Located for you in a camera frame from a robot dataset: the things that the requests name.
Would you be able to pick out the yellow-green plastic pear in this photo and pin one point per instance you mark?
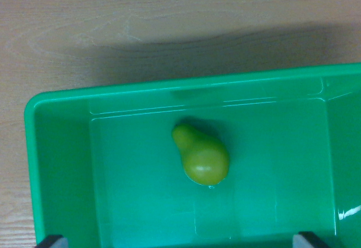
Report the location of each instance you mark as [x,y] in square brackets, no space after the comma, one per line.
[201,157]

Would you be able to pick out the green plastic bin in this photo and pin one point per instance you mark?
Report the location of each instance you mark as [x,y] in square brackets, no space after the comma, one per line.
[135,174]

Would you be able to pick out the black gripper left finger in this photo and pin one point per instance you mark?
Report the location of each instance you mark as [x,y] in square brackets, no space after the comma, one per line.
[53,241]

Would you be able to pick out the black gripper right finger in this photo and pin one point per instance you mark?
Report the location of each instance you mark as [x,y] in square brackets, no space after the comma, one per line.
[307,241]

